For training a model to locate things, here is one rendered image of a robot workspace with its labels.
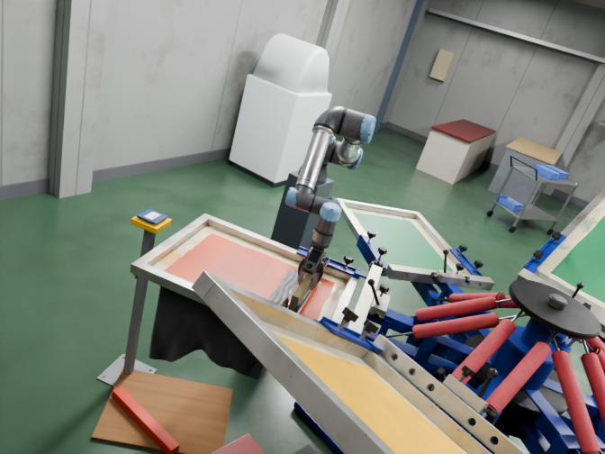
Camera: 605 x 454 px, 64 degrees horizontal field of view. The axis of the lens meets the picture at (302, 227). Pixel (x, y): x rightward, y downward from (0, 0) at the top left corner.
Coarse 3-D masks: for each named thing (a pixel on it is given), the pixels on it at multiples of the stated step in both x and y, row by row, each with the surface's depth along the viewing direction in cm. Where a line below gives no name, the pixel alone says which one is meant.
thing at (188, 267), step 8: (184, 256) 199; (192, 256) 201; (200, 256) 203; (176, 264) 193; (184, 264) 194; (192, 264) 196; (200, 264) 197; (208, 264) 199; (168, 272) 186; (176, 272) 188; (184, 272) 189; (192, 272) 190; (200, 272) 192; (192, 280) 186; (264, 288) 194; (272, 288) 196; (264, 296) 189; (304, 304) 192; (312, 304) 193; (320, 304) 195; (304, 312) 188; (312, 312) 189; (320, 312) 190
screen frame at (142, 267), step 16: (192, 224) 217; (208, 224) 228; (224, 224) 226; (176, 240) 202; (256, 240) 223; (144, 256) 185; (160, 256) 191; (288, 256) 221; (144, 272) 178; (160, 272) 179; (336, 272) 217; (176, 288) 176; (352, 288) 206; (336, 320) 182
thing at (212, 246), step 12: (204, 240) 215; (216, 240) 218; (228, 240) 221; (204, 252) 206; (216, 252) 209; (252, 252) 217; (276, 264) 214; (288, 264) 216; (276, 276) 205; (324, 288) 207; (312, 300) 196; (324, 300) 199
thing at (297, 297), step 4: (308, 276) 191; (304, 280) 188; (308, 280) 188; (300, 284) 185; (304, 284) 185; (308, 284) 187; (300, 288) 182; (304, 288) 183; (308, 288) 192; (296, 292) 179; (300, 292) 180; (304, 292) 184; (292, 296) 177; (296, 296) 176; (300, 296) 177; (292, 300) 177; (296, 300) 177; (300, 300) 180; (292, 304) 178; (296, 304) 177; (288, 308) 179; (292, 308) 178; (296, 308) 178
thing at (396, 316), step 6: (390, 312) 188; (396, 312) 189; (366, 318) 188; (372, 318) 187; (384, 318) 186; (390, 318) 185; (396, 318) 185; (402, 318) 187; (408, 318) 188; (396, 324) 185; (402, 324) 184; (408, 324) 184; (396, 330) 186; (402, 330) 185; (408, 330) 184
